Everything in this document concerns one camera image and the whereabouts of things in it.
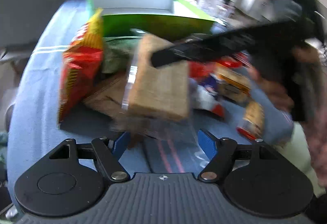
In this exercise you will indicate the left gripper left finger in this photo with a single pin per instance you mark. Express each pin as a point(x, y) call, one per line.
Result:
point(107, 153)

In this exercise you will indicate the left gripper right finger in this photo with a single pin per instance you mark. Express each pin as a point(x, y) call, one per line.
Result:
point(220, 153)

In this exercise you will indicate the yellow small snack packet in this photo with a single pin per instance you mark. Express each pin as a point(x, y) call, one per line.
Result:
point(252, 123)

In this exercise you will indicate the blue white red packet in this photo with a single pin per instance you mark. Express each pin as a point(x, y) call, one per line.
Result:
point(204, 95)

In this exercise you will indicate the orange biscuit pack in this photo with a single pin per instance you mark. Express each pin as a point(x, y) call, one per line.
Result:
point(232, 85)

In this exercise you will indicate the green snack bag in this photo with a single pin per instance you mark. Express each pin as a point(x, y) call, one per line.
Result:
point(117, 53)

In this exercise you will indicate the red cracker bag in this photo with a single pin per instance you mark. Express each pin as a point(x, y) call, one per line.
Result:
point(200, 70)

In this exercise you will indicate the person's right hand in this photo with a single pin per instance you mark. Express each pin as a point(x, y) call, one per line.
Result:
point(307, 56)

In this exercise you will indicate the blue striped tablecloth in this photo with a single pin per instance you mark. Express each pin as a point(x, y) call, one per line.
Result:
point(34, 130)

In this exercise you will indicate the glass pitcher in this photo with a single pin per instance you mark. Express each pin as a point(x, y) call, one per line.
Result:
point(215, 8)

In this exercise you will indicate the green cardboard box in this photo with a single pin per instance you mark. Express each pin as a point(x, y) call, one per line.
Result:
point(168, 19)

